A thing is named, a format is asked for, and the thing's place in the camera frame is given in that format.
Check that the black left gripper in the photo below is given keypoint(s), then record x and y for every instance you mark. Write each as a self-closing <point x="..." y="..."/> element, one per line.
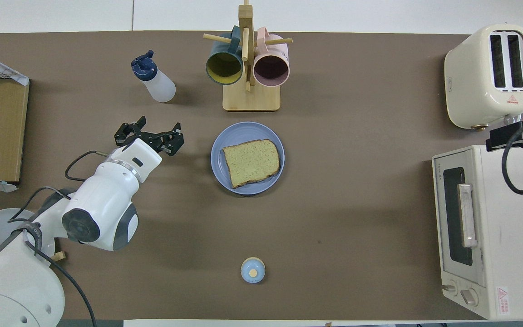
<point x="152" y="137"/>

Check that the clear squeeze bottle blue cap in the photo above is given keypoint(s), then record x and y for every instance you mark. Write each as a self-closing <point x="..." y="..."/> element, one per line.
<point x="161" y="86"/>

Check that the toasted bread slice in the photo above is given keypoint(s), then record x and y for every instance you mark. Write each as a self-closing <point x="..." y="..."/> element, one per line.
<point x="251" y="163"/>

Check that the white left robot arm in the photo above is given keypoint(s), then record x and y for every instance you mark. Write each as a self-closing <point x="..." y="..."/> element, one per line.
<point x="102" y="200"/>

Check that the blue round plate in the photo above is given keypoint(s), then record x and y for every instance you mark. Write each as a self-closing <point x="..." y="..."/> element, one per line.
<point x="218" y="150"/>

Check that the wooden plate rack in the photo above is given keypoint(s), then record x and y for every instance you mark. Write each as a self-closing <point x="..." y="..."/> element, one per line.
<point x="59" y="257"/>

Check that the cream two-slot toaster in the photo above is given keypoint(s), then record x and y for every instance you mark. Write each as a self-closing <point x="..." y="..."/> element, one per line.
<point x="468" y="81"/>

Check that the dark teal mug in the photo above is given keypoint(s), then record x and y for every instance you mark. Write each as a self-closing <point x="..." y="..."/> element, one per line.
<point x="224" y="68"/>

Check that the wooden mug tree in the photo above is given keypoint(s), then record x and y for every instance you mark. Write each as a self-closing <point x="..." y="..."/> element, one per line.
<point x="251" y="97"/>

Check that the white toaster oven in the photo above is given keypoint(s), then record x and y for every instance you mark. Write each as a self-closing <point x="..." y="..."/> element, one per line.
<point x="511" y="245"/>

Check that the pink mug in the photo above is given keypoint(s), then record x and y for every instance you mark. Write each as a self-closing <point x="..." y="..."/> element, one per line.
<point x="270" y="70"/>

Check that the brown table mat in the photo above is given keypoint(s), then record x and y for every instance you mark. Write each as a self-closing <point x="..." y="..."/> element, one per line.
<point x="357" y="204"/>

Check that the small blue bell wooden knob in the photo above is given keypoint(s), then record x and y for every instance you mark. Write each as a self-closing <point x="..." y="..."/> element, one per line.
<point x="253" y="270"/>

